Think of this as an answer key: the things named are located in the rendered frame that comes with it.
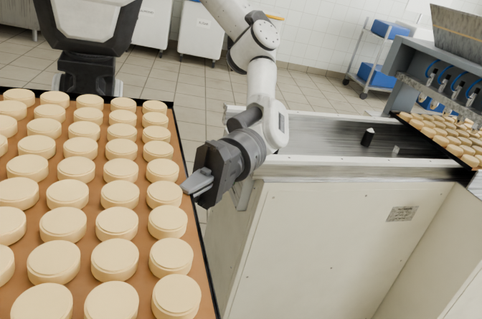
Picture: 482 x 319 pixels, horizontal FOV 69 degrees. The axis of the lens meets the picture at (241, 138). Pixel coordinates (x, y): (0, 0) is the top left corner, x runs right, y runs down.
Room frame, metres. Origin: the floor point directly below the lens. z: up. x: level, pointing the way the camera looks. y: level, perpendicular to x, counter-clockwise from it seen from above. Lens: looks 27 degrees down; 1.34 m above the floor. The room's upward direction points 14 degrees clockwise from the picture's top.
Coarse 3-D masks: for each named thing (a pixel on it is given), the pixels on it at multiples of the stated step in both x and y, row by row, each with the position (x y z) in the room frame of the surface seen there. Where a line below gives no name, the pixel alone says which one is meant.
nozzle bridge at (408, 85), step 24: (408, 48) 1.49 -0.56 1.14; (432, 48) 1.35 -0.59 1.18; (384, 72) 1.49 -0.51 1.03; (408, 72) 1.49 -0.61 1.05; (456, 72) 1.30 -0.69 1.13; (480, 72) 1.14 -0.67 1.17; (408, 96) 1.55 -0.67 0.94; (432, 96) 1.29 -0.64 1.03; (480, 96) 1.19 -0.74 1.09; (480, 120) 1.10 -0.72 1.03
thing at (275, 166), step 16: (272, 160) 0.77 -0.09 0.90; (288, 160) 0.79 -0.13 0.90; (304, 160) 0.81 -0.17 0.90; (320, 160) 0.83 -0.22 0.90; (336, 160) 0.85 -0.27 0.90; (352, 160) 0.88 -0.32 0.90; (368, 160) 0.90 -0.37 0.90; (384, 160) 0.93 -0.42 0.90; (400, 160) 0.96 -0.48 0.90; (416, 160) 0.98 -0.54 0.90; (432, 160) 1.01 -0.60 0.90; (448, 160) 1.05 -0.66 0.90; (256, 176) 0.76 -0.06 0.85; (272, 176) 0.77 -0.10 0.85; (288, 176) 0.79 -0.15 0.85; (304, 176) 0.81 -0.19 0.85; (320, 176) 0.83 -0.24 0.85; (336, 176) 0.85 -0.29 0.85; (352, 176) 0.88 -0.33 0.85; (368, 176) 0.90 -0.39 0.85; (384, 176) 0.92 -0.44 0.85; (400, 176) 0.95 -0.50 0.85; (416, 176) 0.97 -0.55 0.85; (432, 176) 1.00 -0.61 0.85; (448, 176) 1.03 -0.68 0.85; (464, 176) 1.06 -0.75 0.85
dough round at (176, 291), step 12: (168, 276) 0.26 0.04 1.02; (180, 276) 0.26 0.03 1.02; (156, 288) 0.24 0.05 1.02; (168, 288) 0.25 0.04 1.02; (180, 288) 0.25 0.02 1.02; (192, 288) 0.25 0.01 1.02; (156, 300) 0.23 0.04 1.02; (168, 300) 0.23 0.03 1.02; (180, 300) 0.24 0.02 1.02; (192, 300) 0.24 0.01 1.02; (156, 312) 0.22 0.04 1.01; (168, 312) 0.22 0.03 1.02; (180, 312) 0.22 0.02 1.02; (192, 312) 0.23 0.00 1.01
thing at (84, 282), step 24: (0, 96) 0.58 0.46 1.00; (24, 120) 0.52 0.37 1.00; (72, 120) 0.56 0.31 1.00; (144, 144) 0.54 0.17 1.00; (0, 168) 0.38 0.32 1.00; (96, 168) 0.44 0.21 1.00; (144, 168) 0.47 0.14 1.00; (96, 192) 0.38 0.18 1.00; (144, 192) 0.41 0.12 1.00; (96, 216) 0.34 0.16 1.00; (144, 216) 0.36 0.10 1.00; (192, 216) 0.38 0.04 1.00; (24, 240) 0.28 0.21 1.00; (96, 240) 0.30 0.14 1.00; (144, 240) 0.32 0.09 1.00; (192, 240) 0.34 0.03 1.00; (24, 264) 0.25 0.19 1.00; (144, 264) 0.29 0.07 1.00; (192, 264) 0.30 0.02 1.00; (0, 288) 0.22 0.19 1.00; (24, 288) 0.22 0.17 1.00; (72, 288) 0.23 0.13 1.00; (144, 288) 0.25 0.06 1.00; (0, 312) 0.19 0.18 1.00; (72, 312) 0.21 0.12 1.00; (144, 312) 0.23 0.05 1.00
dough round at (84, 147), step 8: (64, 144) 0.45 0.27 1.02; (72, 144) 0.46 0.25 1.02; (80, 144) 0.46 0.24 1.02; (88, 144) 0.47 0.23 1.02; (96, 144) 0.47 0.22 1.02; (64, 152) 0.44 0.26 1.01; (72, 152) 0.44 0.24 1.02; (80, 152) 0.44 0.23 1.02; (88, 152) 0.45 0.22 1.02; (96, 152) 0.46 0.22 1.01
